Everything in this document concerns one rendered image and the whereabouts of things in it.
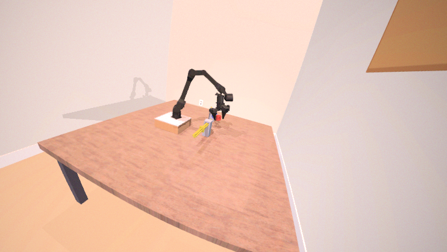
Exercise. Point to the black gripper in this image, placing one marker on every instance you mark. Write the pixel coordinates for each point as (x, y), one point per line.
(213, 111)

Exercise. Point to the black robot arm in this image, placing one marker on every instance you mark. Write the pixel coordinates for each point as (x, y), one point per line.
(191, 74)

